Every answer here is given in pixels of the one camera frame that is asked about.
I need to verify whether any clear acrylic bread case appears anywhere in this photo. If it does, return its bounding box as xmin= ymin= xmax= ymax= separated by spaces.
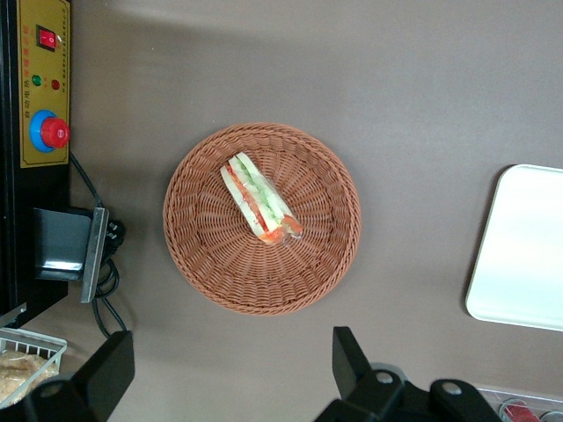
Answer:
xmin=0 ymin=327 xmax=69 ymax=405

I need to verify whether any red rocker power switch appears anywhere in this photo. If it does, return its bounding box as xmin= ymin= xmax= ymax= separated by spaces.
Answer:
xmin=35 ymin=25 xmax=57 ymax=53

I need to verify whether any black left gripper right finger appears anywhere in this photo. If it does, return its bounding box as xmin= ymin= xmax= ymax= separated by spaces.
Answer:
xmin=316 ymin=325 xmax=502 ymax=422

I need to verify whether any triangle sandwich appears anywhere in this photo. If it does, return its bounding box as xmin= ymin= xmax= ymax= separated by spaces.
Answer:
xmin=219 ymin=151 xmax=305 ymax=246

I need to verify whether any cream rectangular tray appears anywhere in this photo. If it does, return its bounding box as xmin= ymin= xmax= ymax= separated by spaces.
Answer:
xmin=464 ymin=164 xmax=563 ymax=331

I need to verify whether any crispy snack bag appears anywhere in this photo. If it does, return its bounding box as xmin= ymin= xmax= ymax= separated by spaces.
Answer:
xmin=0 ymin=349 xmax=61 ymax=405

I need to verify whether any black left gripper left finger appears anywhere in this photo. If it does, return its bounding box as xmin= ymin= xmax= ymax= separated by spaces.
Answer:
xmin=17 ymin=330 xmax=135 ymax=422

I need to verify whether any black yellow control box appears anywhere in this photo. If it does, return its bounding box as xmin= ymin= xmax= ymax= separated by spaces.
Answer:
xmin=0 ymin=0 xmax=74 ymax=329

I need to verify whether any black control box cable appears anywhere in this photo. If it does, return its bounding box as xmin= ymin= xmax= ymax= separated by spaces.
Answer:
xmin=69 ymin=151 xmax=129 ymax=339

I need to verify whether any round brown wicker basket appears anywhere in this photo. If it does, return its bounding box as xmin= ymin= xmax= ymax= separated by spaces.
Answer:
xmin=163 ymin=122 xmax=362 ymax=317

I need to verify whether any clear acrylic bottle rack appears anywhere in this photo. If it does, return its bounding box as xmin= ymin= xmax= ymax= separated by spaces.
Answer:
xmin=477 ymin=384 xmax=563 ymax=422

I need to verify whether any red emergency stop button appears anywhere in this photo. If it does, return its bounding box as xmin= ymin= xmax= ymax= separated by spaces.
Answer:
xmin=28 ymin=109 xmax=71 ymax=154

